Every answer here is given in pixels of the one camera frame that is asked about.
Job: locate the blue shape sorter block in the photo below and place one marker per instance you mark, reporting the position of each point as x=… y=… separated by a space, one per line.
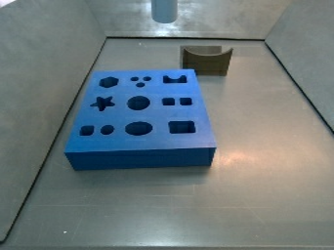
x=142 y=119

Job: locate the dark curved holder block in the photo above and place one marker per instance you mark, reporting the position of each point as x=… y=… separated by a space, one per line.
x=207 y=60

